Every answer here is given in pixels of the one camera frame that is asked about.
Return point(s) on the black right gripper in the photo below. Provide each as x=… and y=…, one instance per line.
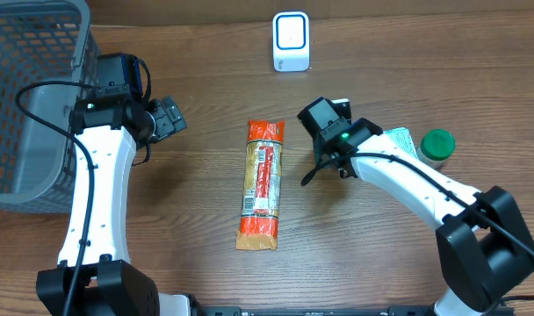
x=320, y=156

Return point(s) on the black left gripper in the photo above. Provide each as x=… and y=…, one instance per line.
x=169, y=117

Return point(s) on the teal wet wipes pack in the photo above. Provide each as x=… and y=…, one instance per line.
x=402, y=140

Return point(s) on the green lid jar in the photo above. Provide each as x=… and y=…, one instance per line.
x=436, y=147

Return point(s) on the red orange snack bag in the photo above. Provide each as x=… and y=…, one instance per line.
x=259, y=218

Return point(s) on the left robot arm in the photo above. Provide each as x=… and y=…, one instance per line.
x=94, y=275

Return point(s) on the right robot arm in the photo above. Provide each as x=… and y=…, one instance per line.
x=485, y=247

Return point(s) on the white barcode scanner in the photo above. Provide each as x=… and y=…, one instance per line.
x=291, y=41

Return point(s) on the grey plastic shopping basket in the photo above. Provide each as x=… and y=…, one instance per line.
x=46, y=43

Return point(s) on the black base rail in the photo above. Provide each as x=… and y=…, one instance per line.
x=393, y=310

